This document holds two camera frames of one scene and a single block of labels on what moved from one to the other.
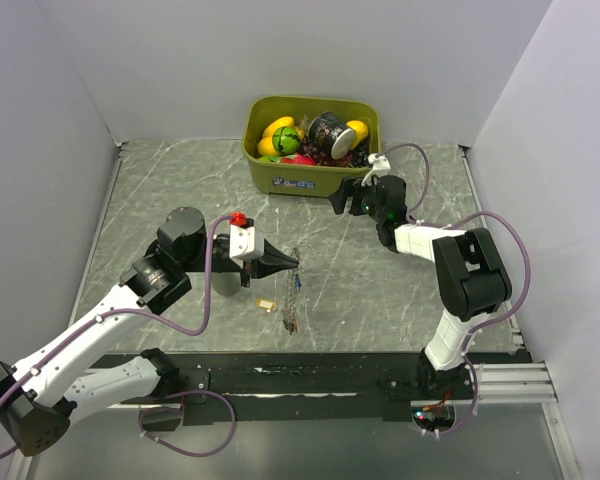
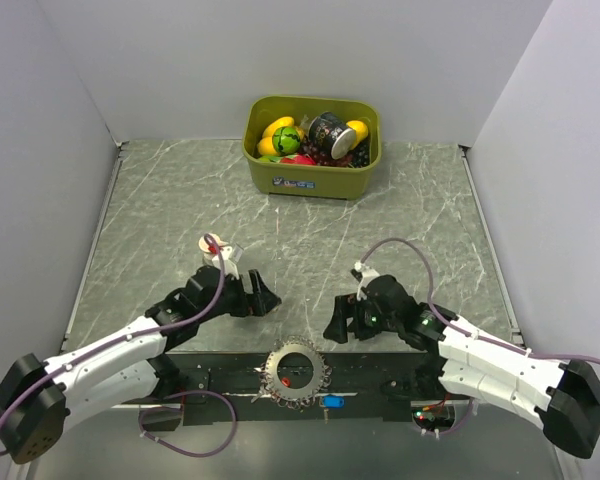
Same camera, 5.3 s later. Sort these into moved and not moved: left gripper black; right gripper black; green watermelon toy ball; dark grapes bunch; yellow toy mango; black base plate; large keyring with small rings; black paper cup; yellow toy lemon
Moved: right gripper black; left gripper black; large keyring with small rings
Not moved: green watermelon toy ball; yellow toy lemon; dark grapes bunch; black base plate; black paper cup; yellow toy mango
